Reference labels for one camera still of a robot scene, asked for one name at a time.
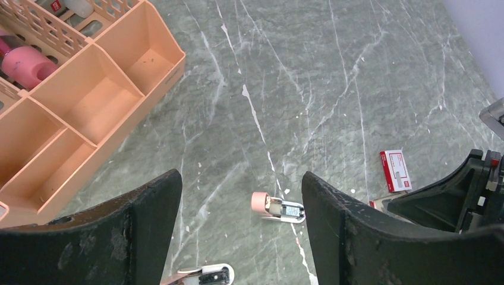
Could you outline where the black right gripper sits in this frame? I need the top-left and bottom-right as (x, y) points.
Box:
(387, 150), (503, 232)

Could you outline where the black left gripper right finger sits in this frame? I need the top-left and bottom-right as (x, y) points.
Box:
(301, 172), (503, 284)

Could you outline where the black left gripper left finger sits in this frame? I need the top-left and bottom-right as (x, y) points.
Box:
(1, 169), (182, 284)

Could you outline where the cardboard staple tray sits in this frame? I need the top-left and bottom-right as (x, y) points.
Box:
(369, 191), (407, 216)

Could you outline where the small staple box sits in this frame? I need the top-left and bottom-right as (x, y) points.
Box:
(380, 150), (412, 193)

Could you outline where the peach plastic file organizer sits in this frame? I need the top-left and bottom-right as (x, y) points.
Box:
(1, 1), (185, 228)

